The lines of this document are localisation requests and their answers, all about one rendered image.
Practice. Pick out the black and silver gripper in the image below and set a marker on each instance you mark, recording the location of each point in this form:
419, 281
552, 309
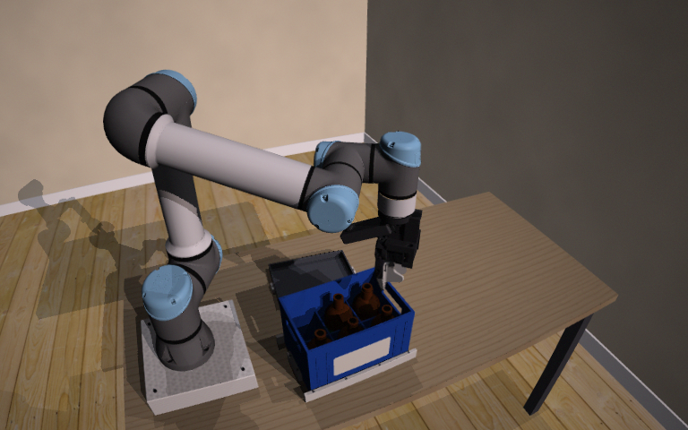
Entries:
404, 238

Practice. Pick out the blue plastic crate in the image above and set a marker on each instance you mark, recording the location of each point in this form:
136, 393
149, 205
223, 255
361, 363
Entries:
354, 353

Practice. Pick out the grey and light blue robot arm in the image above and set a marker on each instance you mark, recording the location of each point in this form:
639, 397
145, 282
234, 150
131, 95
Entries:
329, 192

